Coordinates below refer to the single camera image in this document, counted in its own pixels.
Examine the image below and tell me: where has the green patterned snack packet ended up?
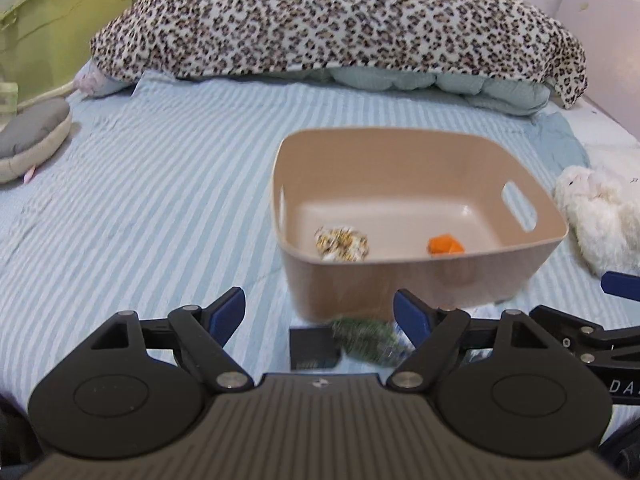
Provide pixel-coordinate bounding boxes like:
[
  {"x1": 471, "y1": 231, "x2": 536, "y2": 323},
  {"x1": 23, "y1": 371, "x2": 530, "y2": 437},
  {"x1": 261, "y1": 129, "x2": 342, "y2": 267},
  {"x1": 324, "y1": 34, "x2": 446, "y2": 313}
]
[{"x1": 330, "y1": 318, "x2": 411, "y2": 367}]

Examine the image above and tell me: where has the orange sock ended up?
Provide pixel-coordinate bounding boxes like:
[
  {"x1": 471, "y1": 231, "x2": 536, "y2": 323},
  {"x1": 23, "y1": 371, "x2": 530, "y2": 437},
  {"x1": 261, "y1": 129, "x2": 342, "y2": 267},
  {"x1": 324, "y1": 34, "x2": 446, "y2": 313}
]
[{"x1": 426, "y1": 233, "x2": 465, "y2": 256}]

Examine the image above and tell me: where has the yellow floral hair scrunchie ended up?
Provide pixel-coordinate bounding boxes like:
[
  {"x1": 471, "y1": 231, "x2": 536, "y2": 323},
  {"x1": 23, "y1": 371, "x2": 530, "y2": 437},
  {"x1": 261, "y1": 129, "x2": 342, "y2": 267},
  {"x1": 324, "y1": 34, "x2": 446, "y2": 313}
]
[{"x1": 314, "y1": 226, "x2": 369, "y2": 262}]

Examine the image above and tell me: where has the white fluffy plush toy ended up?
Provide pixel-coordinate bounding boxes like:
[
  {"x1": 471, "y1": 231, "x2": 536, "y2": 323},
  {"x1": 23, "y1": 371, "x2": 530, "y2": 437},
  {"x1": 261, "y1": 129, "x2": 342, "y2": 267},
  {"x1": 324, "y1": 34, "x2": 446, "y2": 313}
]
[{"x1": 553, "y1": 166, "x2": 639, "y2": 276}]

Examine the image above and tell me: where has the small black box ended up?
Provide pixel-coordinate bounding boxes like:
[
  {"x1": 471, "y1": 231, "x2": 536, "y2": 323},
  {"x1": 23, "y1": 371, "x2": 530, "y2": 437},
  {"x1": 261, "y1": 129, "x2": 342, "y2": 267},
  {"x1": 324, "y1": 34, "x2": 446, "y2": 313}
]
[{"x1": 288, "y1": 326, "x2": 342, "y2": 370}]

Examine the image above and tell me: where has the beige plastic storage bin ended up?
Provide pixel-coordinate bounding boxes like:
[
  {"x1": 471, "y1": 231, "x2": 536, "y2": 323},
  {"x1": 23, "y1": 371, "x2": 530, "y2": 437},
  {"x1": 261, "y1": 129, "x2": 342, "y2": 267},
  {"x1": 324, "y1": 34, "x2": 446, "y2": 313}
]
[{"x1": 271, "y1": 128, "x2": 567, "y2": 322}]

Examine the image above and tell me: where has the blue striped bed sheet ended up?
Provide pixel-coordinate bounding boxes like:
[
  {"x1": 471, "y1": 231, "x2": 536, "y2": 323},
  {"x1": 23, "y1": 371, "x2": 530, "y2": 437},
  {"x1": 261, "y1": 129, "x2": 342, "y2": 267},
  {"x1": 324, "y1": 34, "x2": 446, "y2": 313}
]
[{"x1": 0, "y1": 69, "x2": 640, "y2": 411}]

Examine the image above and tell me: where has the white cartoon quilt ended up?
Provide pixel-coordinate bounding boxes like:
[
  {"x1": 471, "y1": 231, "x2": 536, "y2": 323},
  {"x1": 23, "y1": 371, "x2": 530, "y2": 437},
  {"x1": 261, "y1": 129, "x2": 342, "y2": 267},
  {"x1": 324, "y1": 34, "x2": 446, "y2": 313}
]
[{"x1": 563, "y1": 101, "x2": 639, "y2": 185}]

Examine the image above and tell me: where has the light green quilted comforter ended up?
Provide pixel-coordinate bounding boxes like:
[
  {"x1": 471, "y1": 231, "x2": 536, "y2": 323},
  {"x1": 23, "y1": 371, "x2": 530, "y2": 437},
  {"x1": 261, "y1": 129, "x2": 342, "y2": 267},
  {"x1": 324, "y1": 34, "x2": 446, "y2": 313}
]
[{"x1": 264, "y1": 66, "x2": 551, "y2": 116}]

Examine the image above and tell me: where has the pink headboard panel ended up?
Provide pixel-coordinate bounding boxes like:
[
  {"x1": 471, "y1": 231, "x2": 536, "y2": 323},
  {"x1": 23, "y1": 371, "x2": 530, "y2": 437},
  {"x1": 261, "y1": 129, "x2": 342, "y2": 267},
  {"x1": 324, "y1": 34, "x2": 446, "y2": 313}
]
[{"x1": 556, "y1": 0, "x2": 640, "y2": 136}]

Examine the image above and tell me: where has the pink pillow corner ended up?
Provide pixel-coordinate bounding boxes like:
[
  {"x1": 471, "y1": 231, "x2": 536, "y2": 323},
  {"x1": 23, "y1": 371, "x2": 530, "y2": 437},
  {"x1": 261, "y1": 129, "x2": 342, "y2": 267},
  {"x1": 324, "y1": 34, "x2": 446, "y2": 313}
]
[{"x1": 74, "y1": 60, "x2": 130, "y2": 99}]

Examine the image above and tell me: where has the grey beige plush cushion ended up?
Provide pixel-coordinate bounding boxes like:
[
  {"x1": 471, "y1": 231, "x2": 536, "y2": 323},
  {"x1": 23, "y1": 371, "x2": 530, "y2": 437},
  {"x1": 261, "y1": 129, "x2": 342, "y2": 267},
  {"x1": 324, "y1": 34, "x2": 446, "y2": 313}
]
[{"x1": 0, "y1": 98, "x2": 72, "y2": 184}]

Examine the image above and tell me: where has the leopard print blanket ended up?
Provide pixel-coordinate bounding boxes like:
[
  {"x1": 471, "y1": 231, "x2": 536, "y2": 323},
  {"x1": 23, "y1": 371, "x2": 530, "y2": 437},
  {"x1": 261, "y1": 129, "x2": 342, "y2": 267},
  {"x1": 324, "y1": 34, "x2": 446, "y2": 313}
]
[{"x1": 90, "y1": 0, "x2": 588, "y2": 107}]

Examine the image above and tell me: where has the small decorated bottle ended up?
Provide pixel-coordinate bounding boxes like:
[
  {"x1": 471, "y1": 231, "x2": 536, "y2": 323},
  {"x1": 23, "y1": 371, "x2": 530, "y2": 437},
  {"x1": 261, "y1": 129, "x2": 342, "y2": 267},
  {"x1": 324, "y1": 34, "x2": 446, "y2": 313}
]
[{"x1": 0, "y1": 81, "x2": 18, "y2": 122}]

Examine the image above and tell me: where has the green plastic storage box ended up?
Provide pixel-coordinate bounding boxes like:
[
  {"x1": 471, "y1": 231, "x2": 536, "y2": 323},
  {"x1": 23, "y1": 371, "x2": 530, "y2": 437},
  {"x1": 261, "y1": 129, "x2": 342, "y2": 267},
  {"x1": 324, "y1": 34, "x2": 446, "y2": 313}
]
[{"x1": 1, "y1": 0, "x2": 132, "y2": 104}]

